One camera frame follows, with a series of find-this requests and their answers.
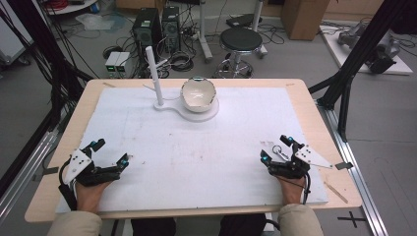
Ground coiled black cables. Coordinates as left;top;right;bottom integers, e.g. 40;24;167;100
167;51;195;73

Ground white foam mat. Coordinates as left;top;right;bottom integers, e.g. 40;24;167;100
54;86;329;214

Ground aluminium rail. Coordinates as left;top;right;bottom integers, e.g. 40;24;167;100
0;130;61;224
315;97;390;236

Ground black tape cross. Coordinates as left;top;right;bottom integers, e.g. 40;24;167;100
336;210;367;229

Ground white ceramic bowl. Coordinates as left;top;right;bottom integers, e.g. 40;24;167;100
180;76;217;114

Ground person's right hand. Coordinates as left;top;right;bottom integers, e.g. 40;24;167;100
275;174;308;207

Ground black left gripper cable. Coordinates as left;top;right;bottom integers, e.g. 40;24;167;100
57;158;79;211

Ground person's left hand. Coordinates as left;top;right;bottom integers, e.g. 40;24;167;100
74;180;113;213

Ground thin wooden stick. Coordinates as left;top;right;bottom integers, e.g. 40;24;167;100
324;181;349;205

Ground black metal frame with cables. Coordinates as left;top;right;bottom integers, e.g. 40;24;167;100
0;0;94;198

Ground dark tape piece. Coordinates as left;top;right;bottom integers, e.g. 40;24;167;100
31;166;60;182
334;160;355;171

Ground white stand with pole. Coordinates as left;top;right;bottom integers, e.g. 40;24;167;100
145;45;220;124

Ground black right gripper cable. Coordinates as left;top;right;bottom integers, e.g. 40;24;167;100
302;173;312;207

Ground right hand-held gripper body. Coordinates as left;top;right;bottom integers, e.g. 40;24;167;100
268;144;334;180

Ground person's leg dark trousers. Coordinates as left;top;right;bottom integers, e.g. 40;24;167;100
218;213;268;236
130;217;177;236

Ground black computer tower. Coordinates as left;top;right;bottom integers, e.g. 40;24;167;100
132;7;162;56
161;6;182;54

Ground white desk leg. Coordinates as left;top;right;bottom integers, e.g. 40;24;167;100
251;0;268;59
198;0;214;64

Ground white floor board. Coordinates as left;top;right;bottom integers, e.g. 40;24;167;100
319;25;414;76

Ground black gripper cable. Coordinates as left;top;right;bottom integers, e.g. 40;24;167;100
302;173;312;207
57;158;79;211

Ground brown cardboard box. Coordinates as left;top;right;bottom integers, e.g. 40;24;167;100
280;0;330;41

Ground black round stool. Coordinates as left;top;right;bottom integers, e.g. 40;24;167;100
214;27;265;80

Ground white power supply box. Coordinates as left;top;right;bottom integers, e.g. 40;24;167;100
114;51;133;79
104;51;122;79

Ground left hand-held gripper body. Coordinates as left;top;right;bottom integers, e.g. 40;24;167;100
63;147;122;188

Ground metal keyring with keys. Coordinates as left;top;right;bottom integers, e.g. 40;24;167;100
262;141;293;162

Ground grey machine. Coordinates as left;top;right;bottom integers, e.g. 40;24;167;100
336;22;401;75

